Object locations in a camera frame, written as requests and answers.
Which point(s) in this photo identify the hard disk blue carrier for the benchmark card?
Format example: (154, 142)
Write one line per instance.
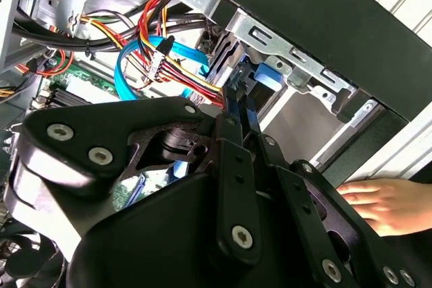
(267, 77)

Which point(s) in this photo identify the bare person hand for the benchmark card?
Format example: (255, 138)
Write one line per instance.
(398, 203)

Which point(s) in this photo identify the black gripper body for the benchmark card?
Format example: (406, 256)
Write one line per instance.
(162, 234)

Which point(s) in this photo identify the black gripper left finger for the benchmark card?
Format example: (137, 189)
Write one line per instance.
(101, 124)

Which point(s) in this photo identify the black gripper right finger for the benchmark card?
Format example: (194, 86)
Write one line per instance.
(300, 197)

